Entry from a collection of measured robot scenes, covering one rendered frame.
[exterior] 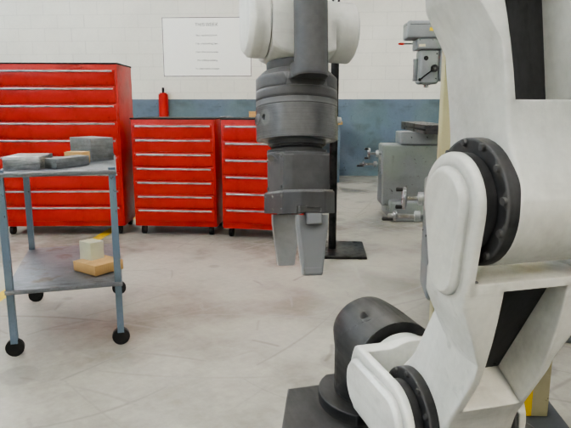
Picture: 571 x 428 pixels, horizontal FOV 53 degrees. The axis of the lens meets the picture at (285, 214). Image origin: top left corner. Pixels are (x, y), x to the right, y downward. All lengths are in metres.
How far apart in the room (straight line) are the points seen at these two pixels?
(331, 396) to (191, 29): 8.62
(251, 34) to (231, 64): 8.70
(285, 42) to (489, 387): 0.50
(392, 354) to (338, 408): 0.18
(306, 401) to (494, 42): 0.73
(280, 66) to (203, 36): 8.81
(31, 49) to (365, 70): 5.30
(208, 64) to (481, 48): 8.77
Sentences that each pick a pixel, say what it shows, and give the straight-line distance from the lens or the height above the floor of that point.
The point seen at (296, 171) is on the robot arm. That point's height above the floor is 1.05.
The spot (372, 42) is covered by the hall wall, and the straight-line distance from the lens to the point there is 9.27.
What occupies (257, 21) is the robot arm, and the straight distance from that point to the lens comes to 0.61.
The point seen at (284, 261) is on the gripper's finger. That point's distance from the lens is 0.67.
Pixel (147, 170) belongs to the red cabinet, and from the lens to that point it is 5.03.
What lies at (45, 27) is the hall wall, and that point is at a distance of 10.23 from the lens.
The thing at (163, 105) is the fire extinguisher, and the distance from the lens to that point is 9.37.
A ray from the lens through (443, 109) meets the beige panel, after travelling 1.95.
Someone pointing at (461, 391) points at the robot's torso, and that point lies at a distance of 0.75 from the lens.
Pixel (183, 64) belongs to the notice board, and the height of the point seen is 1.74.
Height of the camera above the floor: 1.11
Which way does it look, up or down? 11 degrees down
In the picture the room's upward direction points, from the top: straight up
